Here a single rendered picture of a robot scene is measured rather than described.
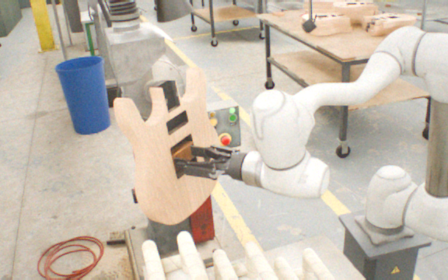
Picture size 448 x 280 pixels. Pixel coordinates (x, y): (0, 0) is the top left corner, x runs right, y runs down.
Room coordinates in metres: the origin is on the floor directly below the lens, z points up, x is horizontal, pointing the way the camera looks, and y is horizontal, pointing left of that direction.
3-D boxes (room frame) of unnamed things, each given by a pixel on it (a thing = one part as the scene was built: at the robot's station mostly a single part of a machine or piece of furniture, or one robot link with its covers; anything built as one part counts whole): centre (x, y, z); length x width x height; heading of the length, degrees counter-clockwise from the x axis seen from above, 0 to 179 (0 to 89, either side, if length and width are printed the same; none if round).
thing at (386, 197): (1.31, -0.64, 0.87); 0.18 x 0.16 x 0.22; 40
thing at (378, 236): (1.34, -0.63, 0.73); 0.22 x 0.18 x 0.06; 8
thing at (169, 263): (0.77, 0.14, 1.12); 0.11 x 0.03 x 0.03; 106
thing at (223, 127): (1.80, 0.03, 0.99); 0.24 x 0.21 x 0.26; 16
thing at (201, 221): (1.93, 0.15, 0.49); 0.25 x 0.12 x 0.37; 16
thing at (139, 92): (1.82, 0.28, 1.25); 0.41 x 0.27 x 0.26; 16
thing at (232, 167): (0.98, -0.03, 1.26); 0.09 x 0.08 x 0.07; 55
